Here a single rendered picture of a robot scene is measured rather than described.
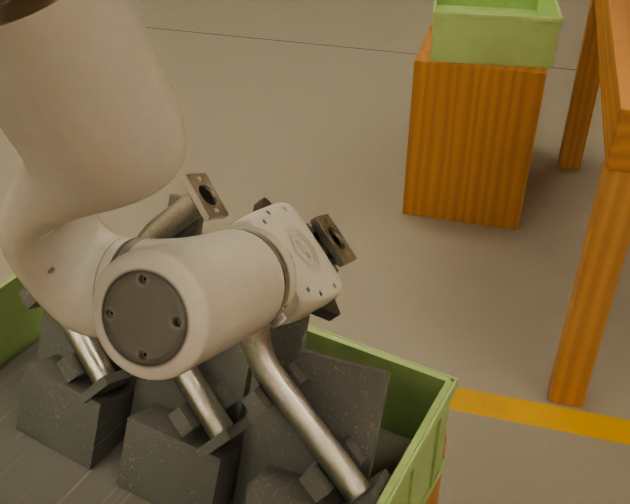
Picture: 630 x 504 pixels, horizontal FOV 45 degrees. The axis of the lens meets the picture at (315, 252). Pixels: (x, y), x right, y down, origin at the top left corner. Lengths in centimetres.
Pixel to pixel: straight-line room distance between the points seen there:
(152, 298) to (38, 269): 9
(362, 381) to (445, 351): 157
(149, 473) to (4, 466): 19
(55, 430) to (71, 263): 51
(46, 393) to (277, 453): 31
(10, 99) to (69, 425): 67
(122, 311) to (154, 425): 44
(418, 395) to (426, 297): 164
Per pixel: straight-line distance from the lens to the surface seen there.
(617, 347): 255
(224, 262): 51
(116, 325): 50
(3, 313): 115
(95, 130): 39
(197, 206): 82
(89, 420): 98
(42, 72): 37
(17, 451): 105
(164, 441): 91
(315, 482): 82
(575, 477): 215
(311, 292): 64
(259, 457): 90
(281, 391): 81
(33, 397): 104
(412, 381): 95
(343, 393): 84
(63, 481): 100
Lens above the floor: 160
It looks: 35 degrees down
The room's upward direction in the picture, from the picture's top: straight up
